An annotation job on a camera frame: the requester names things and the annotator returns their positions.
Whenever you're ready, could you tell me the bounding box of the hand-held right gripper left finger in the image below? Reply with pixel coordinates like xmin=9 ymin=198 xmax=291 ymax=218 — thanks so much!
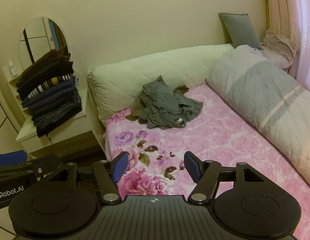
xmin=48 ymin=151 xmax=129 ymax=204

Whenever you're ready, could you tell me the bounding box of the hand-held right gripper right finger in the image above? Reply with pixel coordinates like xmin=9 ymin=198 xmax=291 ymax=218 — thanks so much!
xmin=184 ymin=151 xmax=264 ymax=204

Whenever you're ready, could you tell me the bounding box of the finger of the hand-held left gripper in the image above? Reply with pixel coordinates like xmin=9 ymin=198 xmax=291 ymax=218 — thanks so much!
xmin=0 ymin=150 xmax=64 ymax=180

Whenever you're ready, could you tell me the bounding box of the stack of dark folded clothes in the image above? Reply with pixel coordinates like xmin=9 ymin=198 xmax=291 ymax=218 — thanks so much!
xmin=16 ymin=49 xmax=82 ymax=138

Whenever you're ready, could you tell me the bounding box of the white vanity table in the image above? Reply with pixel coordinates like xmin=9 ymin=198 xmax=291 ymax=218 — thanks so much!
xmin=0 ymin=64 xmax=105 ymax=159

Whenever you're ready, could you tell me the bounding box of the pink floral blanket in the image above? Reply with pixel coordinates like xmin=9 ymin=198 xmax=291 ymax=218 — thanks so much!
xmin=103 ymin=84 xmax=310 ymax=240

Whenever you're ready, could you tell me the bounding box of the olive brown garment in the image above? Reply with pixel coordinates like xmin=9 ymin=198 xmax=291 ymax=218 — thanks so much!
xmin=126 ymin=84 xmax=190 ymax=121

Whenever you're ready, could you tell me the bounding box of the crumpled grey garment pile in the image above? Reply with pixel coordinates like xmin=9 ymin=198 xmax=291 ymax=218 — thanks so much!
xmin=138 ymin=75 xmax=203 ymax=130

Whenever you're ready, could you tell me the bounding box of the grey and cream striped duvet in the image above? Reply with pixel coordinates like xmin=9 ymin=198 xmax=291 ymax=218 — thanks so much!
xmin=206 ymin=44 xmax=310 ymax=180

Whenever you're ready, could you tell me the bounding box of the cream padded headboard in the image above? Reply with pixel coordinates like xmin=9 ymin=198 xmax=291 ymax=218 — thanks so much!
xmin=87 ymin=43 xmax=234 ymax=128

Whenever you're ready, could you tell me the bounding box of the grey pillow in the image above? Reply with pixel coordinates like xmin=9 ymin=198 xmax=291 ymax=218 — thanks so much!
xmin=218 ymin=12 xmax=263 ymax=50

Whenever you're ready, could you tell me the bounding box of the crumpled pale pink throw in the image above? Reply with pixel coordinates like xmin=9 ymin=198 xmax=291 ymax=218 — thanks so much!
xmin=261 ymin=29 xmax=301 ymax=69

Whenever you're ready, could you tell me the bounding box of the white sheer curtain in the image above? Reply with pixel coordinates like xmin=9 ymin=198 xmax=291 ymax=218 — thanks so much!
xmin=290 ymin=0 xmax=310 ymax=93

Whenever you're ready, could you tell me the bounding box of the oval wall mirror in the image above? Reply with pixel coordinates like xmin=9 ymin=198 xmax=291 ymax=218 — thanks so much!
xmin=19 ymin=17 xmax=70 ymax=71

